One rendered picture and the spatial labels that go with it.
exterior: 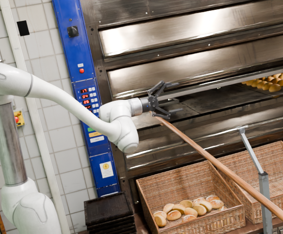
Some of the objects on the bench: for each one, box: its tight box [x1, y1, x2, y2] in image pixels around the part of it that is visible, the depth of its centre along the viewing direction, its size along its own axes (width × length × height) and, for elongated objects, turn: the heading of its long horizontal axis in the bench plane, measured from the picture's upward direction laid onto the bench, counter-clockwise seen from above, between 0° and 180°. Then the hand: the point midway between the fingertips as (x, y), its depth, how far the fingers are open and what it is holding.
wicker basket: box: [216, 141, 283, 225], centre depth 239 cm, size 49×56×28 cm
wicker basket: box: [136, 160, 246, 234], centre depth 229 cm, size 49×56×28 cm
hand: (178, 96), depth 180 cm, fingers open, 13 cm apart
